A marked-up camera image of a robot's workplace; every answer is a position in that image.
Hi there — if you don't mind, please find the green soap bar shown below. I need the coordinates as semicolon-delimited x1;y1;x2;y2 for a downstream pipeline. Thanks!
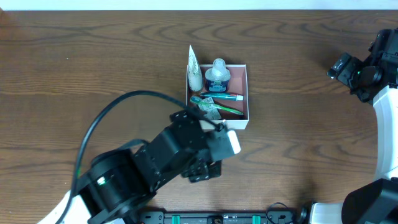
198;97;221;120

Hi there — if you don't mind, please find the green white toothbrush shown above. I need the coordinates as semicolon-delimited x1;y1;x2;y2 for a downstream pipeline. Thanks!
190;96;244;115

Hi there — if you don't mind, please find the teal toothpaste tube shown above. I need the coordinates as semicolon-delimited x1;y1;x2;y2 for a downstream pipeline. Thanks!
200;92;244;101

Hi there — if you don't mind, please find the white lotion tube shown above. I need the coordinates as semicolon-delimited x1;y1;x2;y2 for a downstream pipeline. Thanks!
188;45;203;91

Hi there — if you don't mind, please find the blue soap pump bottle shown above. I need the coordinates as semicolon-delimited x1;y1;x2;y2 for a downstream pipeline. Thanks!
205;58;231;92

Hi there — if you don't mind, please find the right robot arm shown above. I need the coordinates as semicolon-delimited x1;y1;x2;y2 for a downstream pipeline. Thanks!
308;29;397;224

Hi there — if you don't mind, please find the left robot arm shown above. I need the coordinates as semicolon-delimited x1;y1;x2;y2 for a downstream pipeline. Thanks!
41;111;241;223

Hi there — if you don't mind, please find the white box with pink interior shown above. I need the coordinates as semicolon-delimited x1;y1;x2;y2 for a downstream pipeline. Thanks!
185;64;249;130

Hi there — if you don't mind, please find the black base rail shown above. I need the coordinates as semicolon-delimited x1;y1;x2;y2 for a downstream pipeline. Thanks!
138;202;310;224

